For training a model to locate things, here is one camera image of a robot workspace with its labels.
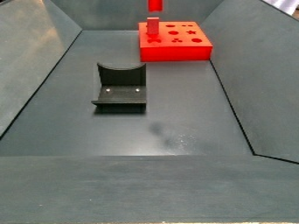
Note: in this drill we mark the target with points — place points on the red arch bar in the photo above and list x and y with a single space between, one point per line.
155 5

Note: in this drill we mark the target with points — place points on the black curved fixture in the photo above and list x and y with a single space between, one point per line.
122 85

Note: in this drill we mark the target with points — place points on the red foam shape board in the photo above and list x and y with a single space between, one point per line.
181 42

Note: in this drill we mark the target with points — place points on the red rectangular block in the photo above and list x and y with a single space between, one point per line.
153 25

